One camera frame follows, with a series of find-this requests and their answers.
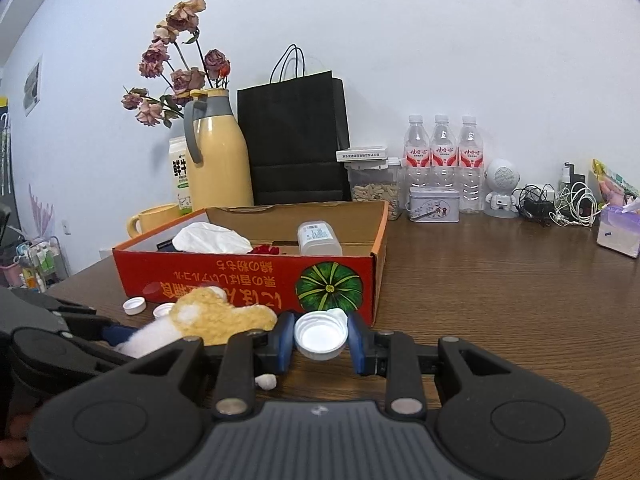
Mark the white milk carton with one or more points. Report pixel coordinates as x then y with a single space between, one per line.
180 175

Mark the red rose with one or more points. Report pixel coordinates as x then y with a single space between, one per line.
262 249

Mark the colourful snack bag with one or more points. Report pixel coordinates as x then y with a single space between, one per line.
617 182

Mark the clear container with nuts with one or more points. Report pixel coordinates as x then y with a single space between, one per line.
375 192

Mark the yellow mug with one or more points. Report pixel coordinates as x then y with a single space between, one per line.
155 220

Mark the white robot figure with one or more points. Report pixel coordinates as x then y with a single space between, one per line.
502 185

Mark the white yellow plush toy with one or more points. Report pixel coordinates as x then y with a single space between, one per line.
220 317

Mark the grey tin box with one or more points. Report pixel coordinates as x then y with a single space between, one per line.
434 205

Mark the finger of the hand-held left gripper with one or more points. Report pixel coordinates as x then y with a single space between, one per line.
112 356
115 332

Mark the white flip cap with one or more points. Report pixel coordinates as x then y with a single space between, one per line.
320 335

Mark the red cardboard box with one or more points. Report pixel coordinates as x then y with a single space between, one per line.
240 280

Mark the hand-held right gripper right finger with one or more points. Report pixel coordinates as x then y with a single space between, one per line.
357 344

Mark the white bottle cap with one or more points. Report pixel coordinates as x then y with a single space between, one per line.
162 311
134 305

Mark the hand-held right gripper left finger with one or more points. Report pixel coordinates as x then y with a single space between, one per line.
282 342

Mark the flat white box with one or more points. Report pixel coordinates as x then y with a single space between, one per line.
362 155

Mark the wall picture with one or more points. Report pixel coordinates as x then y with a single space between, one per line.
32 89

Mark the black paper bag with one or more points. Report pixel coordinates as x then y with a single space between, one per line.
295 135

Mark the white crumpled tissue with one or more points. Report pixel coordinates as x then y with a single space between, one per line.
212 239

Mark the person's left hand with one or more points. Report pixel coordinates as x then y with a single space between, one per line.
16 425

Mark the purple tissue pack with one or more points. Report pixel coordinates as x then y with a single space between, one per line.
620 230

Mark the purple flower wall sticker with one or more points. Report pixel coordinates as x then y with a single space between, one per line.
42 212

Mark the yellow thermos jug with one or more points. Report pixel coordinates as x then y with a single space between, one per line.
220 160

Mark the dried pink flowers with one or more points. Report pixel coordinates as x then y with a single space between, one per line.
182 77

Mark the white pill bottle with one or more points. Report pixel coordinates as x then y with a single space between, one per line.
319 237

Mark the rolling cart with bottles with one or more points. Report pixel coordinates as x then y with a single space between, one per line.
35 265

